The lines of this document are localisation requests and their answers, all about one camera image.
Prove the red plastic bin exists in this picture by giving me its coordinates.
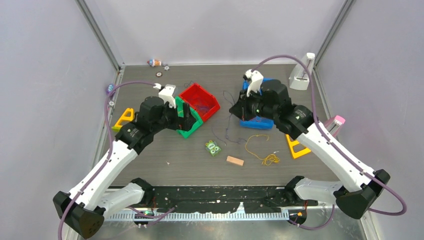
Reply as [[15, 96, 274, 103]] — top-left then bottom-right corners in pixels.
[[178, 82, 221, 122]]

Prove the blue plastic bin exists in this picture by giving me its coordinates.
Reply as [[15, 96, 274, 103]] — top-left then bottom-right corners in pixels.
[[239, 77, 276, 131]]

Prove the yellow triangle frame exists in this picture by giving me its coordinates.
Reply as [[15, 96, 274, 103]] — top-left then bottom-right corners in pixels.
[[111, 108, 135, 132], [285, 134, 312, 160]]

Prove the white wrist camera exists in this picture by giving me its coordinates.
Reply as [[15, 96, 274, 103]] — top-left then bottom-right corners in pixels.
[[244, 69, 264, 97], [153, 83, 177, 109]]

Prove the purple round toy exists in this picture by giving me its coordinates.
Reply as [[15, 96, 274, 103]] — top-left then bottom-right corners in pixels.
[[106, 83, 115, 98]]

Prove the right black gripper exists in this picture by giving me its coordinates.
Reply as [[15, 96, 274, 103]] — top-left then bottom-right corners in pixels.
[[229, 87, 278, 122]]

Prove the green frog toy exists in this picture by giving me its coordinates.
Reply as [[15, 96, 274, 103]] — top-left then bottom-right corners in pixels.
[[205, 140, 222, 157]]

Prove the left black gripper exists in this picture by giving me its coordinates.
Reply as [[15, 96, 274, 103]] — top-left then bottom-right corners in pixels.
[[151, 100, 195, 134]]

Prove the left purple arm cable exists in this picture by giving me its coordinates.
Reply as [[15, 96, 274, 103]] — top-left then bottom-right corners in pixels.
[[57, 80, 176, 240]]

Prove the pink metronome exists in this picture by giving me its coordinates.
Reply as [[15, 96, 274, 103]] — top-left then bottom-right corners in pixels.
[[324, 115, 346, 137]]

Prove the green plastic bin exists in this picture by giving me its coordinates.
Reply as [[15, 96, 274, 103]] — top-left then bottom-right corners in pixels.
[[174, 96, 205, 140]]

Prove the orange wooden block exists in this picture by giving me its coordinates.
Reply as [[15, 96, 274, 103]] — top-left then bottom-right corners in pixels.
[[226, 156, 244, 167]]

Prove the white metronome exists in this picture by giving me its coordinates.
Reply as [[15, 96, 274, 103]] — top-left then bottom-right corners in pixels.
[[289, 52, 316, 91]]

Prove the small figurine toy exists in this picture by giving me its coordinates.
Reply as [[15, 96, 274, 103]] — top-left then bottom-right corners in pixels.
[[146, 58, 163, 67]]

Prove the left yellow triangle frame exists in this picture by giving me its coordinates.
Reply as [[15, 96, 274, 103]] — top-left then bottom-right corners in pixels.
[[111, 108, 135, 132]]

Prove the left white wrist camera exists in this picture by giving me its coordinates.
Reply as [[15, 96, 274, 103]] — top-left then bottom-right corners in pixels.
[[153, 83, 177, 109]]

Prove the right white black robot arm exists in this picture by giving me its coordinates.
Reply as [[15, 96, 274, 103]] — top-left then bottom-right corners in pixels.
[[229, 79, 390, 220]]

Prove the right yellow triangle frame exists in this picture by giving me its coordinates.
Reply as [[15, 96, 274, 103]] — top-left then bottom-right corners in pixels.
[[285, 134, 312, 160]]

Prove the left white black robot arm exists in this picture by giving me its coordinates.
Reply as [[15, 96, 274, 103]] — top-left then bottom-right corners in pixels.
[[53, 96, 196, 239]]

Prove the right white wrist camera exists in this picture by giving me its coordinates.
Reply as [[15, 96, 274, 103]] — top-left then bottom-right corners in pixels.
[[244, 69, 264, 97]]

